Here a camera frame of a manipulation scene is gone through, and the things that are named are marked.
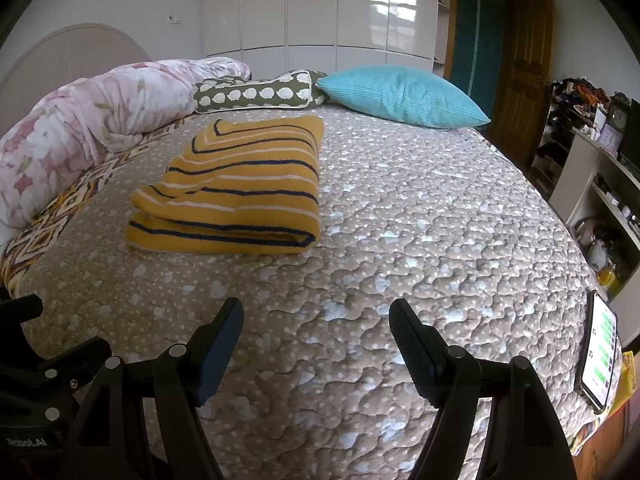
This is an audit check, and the yellow bottle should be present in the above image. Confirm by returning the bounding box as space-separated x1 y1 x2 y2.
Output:
597 262 621 296

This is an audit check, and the pale rounded headboard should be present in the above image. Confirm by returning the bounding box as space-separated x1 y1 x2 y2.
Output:
0 22 153 136

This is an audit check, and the wooden door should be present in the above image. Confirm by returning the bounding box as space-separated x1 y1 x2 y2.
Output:
495 0 556 171

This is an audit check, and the smartphone with lit screen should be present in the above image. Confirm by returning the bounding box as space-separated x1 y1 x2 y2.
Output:
575 290 620 415

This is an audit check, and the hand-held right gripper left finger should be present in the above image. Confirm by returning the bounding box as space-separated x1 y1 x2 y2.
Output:
62 296 245 480

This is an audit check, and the white glossy wardrobe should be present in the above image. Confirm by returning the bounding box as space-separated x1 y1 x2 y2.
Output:
200 0 441 68

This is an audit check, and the small pink clock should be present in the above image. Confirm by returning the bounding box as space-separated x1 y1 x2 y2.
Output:
600 127 622 157

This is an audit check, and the white shelf unit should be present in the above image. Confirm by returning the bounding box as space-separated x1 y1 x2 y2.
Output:
550 127 640 346

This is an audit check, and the pink floral duvet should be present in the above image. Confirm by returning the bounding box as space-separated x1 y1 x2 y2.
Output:
0 58 252 241

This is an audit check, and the cluttered shoe rack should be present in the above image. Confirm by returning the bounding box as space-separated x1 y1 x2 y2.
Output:
530 77 611 196

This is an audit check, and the dark ornate table clock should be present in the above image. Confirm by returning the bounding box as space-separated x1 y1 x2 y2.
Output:
607 94 632 136

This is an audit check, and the teal door curtain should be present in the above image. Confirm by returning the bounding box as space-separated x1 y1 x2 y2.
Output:
450 0 511 106

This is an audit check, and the beige quilted bedspread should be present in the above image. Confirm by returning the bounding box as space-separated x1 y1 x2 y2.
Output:
20 102 623 480

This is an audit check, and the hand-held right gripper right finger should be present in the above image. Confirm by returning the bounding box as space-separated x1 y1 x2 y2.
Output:
389 298 576 480

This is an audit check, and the geometric patterned plush blanket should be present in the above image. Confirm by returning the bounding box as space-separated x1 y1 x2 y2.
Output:
0 115 201 291

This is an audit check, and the green pillow with white print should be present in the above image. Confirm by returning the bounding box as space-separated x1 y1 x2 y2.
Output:
192 70 328 114

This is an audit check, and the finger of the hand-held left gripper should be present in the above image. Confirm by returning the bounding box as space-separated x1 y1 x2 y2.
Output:
0 294 45 333
0 337 112 406

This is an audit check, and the blue pillow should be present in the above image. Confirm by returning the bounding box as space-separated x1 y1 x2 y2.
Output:
315 66 492 129

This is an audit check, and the black television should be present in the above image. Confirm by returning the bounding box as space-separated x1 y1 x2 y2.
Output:
620 97 640 176

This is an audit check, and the yellow striped knit garment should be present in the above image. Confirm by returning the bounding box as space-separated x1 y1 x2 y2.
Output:
125 115 326 255

